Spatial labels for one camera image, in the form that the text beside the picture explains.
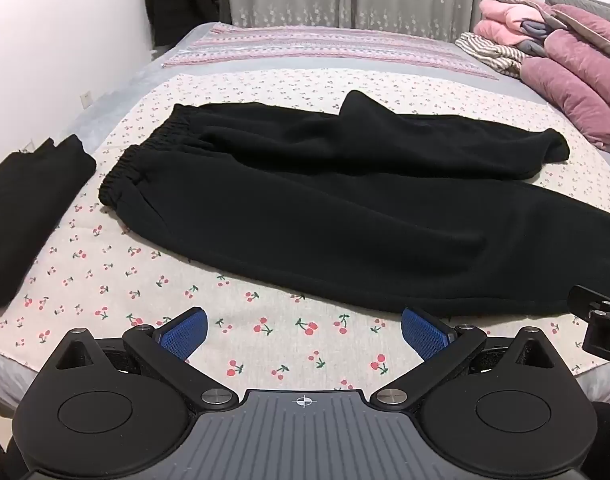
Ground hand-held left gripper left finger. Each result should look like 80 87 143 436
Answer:
54 306 238 407

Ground cherry print bed sheet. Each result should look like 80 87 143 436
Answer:
0 67 610 403

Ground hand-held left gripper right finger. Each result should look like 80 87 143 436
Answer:
371 306 556 407

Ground folded black garment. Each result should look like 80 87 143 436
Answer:
0 134 97 309

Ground pink folded garment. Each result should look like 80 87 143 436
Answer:
474 0 556 46

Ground grey folded garment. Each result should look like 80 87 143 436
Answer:
520 19 550 56

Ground mauve velvet quilt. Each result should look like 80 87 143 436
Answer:
520 2 610 153

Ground pink striped blanket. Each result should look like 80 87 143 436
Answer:
162 22 500 81

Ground grey bed sheet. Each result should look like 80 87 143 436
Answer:
0 20 610 411

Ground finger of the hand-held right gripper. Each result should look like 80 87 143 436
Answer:
567 285 610 320

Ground striped folded cloth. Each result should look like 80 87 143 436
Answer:
456 31 528 79

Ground dark hanging clothes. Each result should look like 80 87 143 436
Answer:
145 0 233 48

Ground black pants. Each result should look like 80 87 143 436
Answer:
98 90 610 322

